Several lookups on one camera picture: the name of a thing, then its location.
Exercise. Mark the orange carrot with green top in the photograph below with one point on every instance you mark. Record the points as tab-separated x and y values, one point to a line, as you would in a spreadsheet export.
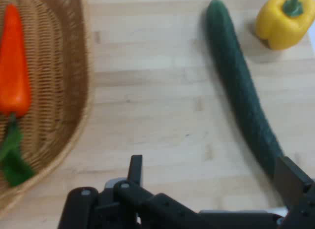
12	66

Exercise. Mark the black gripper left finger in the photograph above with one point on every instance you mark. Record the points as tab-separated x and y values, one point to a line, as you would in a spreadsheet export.
152	209

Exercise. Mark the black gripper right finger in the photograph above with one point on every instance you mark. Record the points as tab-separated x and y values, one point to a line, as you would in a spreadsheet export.
295	187

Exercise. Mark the yellow bell pepper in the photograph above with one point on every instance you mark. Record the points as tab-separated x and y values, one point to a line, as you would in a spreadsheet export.
278	24

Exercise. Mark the long dark green cucumber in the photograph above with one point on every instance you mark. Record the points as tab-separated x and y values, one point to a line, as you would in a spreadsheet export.
236	74

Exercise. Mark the woven wicker basket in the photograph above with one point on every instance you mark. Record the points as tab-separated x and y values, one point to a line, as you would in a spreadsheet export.
56	78

